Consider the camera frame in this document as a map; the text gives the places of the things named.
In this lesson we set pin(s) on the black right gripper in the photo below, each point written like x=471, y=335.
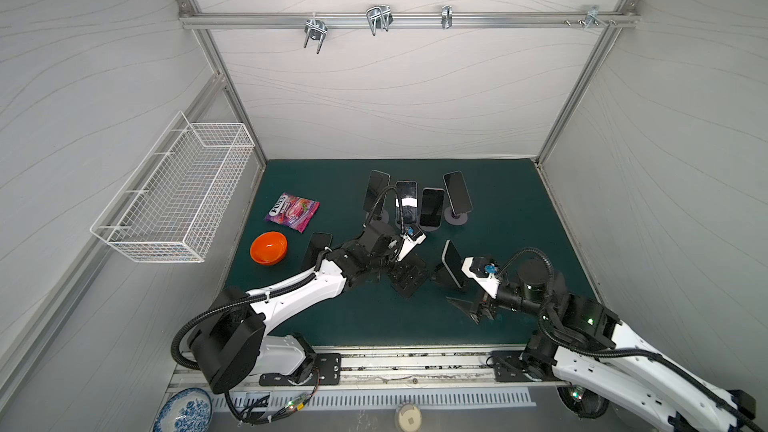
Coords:
x=482, y=301

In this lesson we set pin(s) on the black folding phone stand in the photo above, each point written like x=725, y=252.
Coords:
x=408, y=275

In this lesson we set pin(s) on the black phone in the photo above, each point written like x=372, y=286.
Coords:
x=318, y=244

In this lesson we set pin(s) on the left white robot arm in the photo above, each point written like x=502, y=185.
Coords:
x=232, y=338

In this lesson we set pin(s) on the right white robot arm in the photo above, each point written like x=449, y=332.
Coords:
x=597, y=357

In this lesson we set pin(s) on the front right phone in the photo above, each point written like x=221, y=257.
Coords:
x=450, y=272

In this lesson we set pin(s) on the standing phone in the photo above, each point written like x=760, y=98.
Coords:
x=406, y=204
x=458, y=193
x=431, y=208
x=377, y=182

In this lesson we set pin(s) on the far left standing phone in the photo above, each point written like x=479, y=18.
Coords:
x=377, y=182

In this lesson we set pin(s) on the far right standing phone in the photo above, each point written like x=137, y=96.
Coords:
x=458, y=193

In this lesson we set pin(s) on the purple Fox's candy bag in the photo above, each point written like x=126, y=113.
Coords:
x=292, y=211

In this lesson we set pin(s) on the orange plastic bowl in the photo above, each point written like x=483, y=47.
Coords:
x=268, y=248

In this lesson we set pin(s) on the round white puck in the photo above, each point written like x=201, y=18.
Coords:
x=408, y=418

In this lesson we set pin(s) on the blue white patterned plate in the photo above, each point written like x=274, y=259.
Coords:
x=189, y=410

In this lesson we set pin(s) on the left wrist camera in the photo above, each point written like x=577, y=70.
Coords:
x=412, y=237

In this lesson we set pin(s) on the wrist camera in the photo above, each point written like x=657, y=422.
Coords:
x=484, y=271
x=412, y=237

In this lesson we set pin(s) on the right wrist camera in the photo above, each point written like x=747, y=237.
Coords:
x=484, y=271

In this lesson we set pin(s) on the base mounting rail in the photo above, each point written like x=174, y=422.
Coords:
x=418, y=367

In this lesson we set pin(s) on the white wire basket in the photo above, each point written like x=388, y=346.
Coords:
x=170, y=207

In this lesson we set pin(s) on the aluminium crossbar rail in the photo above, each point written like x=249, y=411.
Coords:
x=384, y=18

